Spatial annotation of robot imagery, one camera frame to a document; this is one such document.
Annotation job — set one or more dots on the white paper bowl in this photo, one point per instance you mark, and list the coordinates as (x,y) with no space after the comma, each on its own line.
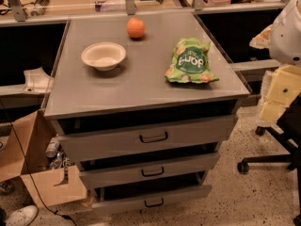
(103,56)

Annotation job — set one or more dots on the silver can in box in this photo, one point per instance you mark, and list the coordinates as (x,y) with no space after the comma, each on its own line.
(52,148)

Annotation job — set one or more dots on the green chip bag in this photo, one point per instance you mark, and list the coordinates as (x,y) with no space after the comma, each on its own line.
(190,63)

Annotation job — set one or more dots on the orange fruit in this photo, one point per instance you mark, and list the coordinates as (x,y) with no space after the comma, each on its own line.
(135,28)

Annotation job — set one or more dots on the grey metal bracket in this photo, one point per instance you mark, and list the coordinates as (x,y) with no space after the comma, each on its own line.
(37,81)

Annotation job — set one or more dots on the black office chair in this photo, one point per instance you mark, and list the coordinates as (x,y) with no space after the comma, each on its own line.
(290,139)

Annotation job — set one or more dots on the grey top drawer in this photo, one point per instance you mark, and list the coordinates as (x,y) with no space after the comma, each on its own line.
(146,138)

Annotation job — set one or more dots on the cardboard box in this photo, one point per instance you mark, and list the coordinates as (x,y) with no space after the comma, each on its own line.
(24,157)

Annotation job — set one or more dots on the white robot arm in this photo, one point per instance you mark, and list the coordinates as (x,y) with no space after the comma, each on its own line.
(285,38)

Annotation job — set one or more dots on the grey middle drawer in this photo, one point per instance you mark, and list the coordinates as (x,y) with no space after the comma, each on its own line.
(148,171)

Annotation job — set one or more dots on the white sneaker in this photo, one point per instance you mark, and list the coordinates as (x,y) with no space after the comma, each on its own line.
(22,217)

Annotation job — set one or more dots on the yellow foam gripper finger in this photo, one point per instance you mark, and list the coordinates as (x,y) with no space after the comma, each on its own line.
(278,91)

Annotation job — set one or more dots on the grey drawer cabinet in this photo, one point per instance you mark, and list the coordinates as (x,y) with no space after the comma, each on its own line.
(136,93)

